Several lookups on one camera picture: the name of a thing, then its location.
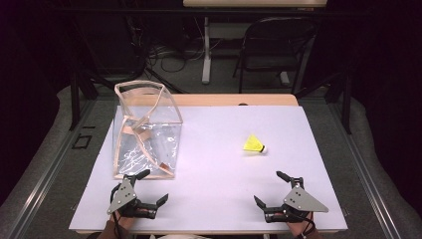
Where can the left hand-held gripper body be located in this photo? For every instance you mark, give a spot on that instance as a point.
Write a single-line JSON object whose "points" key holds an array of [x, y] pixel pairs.
{"points": [[122, 196]]}

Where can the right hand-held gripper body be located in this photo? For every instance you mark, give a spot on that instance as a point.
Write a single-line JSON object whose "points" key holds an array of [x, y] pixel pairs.
{"points": [[303, 200]]}

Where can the transparent bag with beige trim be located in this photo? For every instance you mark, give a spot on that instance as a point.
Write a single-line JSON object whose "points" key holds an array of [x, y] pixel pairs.
{"points": [[149, 146]]}

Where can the yellow shuttlecock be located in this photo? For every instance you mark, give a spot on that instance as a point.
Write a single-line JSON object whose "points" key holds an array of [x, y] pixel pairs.
{"points": [[253, 144]]}

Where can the person's left hand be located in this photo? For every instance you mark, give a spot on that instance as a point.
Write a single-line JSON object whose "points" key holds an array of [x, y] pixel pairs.
{"points": [[122, 221]]}

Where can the person's right hand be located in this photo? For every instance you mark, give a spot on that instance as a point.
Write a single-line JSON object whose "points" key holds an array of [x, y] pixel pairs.
{"points": [[298, 226]]}

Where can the white table cover sheet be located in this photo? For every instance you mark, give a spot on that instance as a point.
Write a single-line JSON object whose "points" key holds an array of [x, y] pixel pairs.
{"points": [[215, 186]]}

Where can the wooden table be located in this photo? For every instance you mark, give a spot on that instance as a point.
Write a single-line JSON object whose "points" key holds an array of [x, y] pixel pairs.
{"points": [[232, 99]]}

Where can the black metal stand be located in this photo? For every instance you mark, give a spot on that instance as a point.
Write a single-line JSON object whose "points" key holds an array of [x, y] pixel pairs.
{"points": [[74, 99], [346, 106]]}

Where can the black folding chair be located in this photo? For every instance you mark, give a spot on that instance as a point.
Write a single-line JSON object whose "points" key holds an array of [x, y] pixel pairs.
{"points": [[268, 64]]}

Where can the metal floor rail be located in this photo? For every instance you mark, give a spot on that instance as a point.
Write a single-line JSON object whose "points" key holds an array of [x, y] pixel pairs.
{"points": [[361, 172], [49, 172]]}

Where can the black floor frame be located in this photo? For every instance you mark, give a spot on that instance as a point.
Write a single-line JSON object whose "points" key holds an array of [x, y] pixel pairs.
{"points": [[82, 135]]}

